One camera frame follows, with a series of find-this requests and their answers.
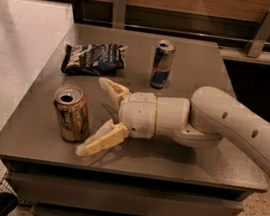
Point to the blue silver energy drink can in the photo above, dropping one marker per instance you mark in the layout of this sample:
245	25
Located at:
162	63

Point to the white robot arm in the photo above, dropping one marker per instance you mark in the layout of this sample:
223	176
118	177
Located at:
201	121

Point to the right metal wall bracket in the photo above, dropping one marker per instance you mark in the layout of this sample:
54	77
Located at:
255	46

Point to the orange soda can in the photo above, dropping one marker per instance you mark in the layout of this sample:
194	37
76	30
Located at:
71	108

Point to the dark blue chip bag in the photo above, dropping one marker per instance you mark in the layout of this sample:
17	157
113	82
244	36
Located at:
93	59

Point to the grey drawer cabinet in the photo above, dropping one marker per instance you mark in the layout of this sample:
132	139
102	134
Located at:
143	177

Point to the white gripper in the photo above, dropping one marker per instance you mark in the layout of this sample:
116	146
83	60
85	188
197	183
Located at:
138	114

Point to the left metal wall bracket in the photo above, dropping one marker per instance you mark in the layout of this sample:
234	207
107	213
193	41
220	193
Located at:
119	13

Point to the metal wall bracket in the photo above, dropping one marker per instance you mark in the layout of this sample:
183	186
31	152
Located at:
119	13
255	46

